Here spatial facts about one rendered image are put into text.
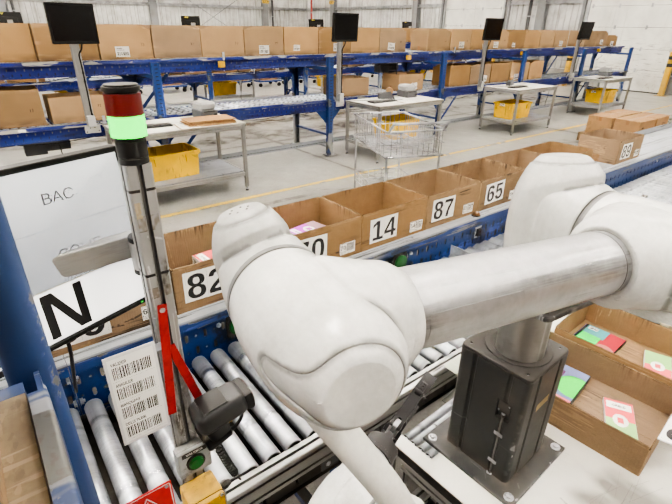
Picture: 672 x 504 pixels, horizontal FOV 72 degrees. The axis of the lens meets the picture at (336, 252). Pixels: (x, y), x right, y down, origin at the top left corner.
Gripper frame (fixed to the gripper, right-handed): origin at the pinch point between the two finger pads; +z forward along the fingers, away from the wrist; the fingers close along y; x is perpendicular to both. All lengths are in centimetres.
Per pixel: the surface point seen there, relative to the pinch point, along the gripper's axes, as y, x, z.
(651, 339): -12, -51, 84
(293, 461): -23.1, 16.1, -24.1
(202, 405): 11, 30, -41
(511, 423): 6.4, -19.8, 3.8
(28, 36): -118, 500, 144
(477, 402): 3.0, -11.9, 5.7
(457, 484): -13.3, -18.7, -5.4
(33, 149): -211, 459, 103
